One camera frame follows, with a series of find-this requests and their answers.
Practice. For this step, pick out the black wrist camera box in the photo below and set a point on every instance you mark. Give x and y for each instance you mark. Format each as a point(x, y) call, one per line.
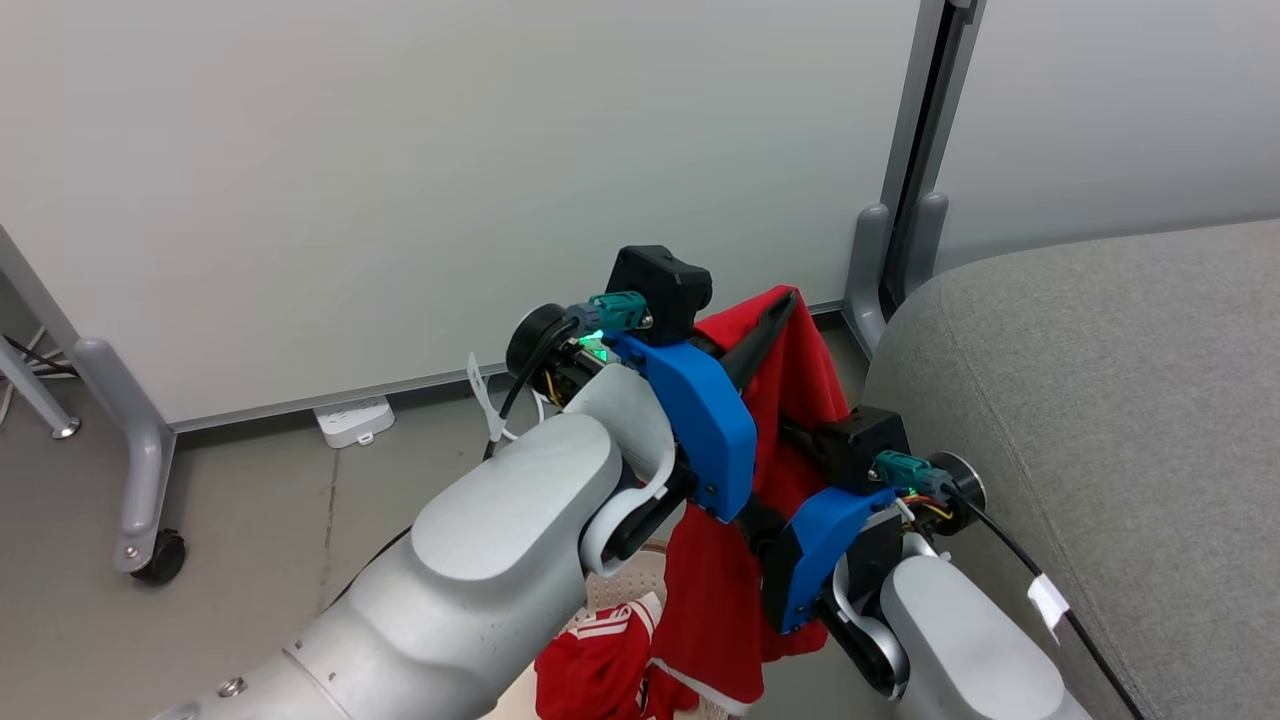
point(868, 440)
point(660, 285)

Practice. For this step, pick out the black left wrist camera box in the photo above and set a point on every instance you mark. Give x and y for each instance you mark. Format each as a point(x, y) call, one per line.
point(660, 285)

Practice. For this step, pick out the grey partition post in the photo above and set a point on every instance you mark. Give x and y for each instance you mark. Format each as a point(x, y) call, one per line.
point(925, 100)

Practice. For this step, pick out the grey fabric sofa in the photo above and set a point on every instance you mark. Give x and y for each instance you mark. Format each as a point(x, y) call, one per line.
point(1100, 400)

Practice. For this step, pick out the teal right camera connector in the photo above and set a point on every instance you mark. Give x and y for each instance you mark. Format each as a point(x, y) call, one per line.
point(900, 468)

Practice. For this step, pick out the large white partition panel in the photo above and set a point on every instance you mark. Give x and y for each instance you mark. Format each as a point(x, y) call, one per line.
point(450, 180)

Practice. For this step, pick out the grey partition foot with caster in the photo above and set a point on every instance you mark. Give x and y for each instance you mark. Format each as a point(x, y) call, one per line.
point(145, 450)

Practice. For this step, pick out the grey metal table leg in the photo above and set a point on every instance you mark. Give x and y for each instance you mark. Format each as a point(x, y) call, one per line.
point(35, 395)

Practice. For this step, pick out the teal left camera connector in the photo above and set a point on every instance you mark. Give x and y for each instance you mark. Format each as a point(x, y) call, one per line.
point(618, 311)

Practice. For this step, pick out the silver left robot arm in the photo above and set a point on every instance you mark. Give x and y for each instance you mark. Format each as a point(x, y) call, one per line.
point(500, 520)

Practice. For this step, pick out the white power strip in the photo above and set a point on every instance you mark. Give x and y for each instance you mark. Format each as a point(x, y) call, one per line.
point(353, 421)

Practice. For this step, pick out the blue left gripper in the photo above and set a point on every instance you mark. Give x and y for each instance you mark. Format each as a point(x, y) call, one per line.
point(710, 420)

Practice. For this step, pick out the small white partition panel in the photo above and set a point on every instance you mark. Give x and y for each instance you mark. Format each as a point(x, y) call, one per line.
point(1120, 110)

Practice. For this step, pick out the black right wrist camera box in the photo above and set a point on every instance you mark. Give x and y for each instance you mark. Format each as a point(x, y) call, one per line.
point(868, 440)

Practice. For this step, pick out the black caster wheel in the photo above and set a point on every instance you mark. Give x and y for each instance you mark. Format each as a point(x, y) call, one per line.
point(163, 560)

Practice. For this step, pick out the cream perforated laundry basket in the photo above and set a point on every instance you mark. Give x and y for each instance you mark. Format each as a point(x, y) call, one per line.
point(615, 590)

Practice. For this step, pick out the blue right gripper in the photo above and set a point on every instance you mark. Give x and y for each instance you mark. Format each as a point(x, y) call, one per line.
point(825, 545)

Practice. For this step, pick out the teal camera connector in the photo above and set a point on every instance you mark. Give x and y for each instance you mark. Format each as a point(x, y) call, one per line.
point(618, 311)
point(900, 468)

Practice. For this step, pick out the red garment with white stripes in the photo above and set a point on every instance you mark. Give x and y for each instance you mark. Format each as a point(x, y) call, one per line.
point(720, 600)

